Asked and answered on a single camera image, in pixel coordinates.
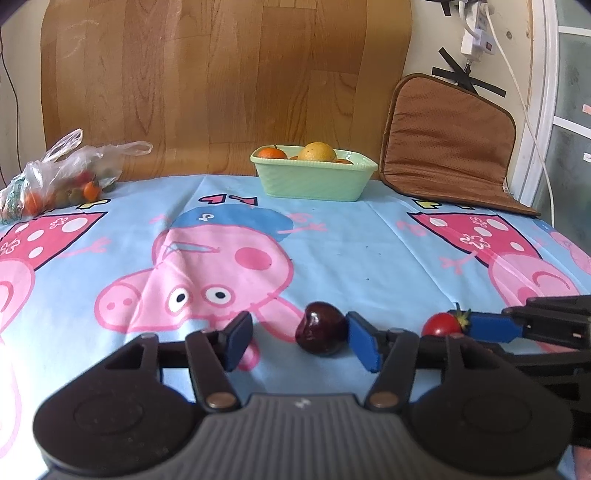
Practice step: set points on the black tape cross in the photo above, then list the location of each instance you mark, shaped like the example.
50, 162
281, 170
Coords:
466, 76

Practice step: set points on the white door frame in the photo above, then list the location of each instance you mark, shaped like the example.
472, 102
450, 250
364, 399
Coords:
554, 115

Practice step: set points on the white power strip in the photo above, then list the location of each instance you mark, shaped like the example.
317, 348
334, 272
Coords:
478, 32

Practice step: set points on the clear plastic bag of tomatoes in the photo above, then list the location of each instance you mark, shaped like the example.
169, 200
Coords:
60, 180

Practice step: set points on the large yellow citrus fruit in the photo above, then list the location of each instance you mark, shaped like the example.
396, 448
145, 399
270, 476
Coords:
316, 151

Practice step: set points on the light green plastic basket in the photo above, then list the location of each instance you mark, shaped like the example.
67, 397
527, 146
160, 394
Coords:
314, 182

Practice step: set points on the large orange mandarin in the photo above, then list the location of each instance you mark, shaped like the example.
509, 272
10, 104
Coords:
272, 152

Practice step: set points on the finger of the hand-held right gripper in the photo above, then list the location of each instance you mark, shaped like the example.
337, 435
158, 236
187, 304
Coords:
491, 325
549, 364

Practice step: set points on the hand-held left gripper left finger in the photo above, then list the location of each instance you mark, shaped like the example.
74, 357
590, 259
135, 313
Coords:
238, 339

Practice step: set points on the brown seat cushion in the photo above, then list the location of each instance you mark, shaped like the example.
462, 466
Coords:
443, 147

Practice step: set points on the red cherry tomato with calyx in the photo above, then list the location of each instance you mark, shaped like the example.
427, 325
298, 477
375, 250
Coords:
441, 325

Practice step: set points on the dark red cherry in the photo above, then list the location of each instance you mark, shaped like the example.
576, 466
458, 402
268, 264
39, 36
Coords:
321, 334

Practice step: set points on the cartoon pig printed blanket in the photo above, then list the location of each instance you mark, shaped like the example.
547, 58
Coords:
369, 258

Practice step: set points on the wood pattern vinyl sheet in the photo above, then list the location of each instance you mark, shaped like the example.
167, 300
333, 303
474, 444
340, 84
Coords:
207, 83

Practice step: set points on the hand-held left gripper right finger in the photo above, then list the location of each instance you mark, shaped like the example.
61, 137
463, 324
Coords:
364, 341

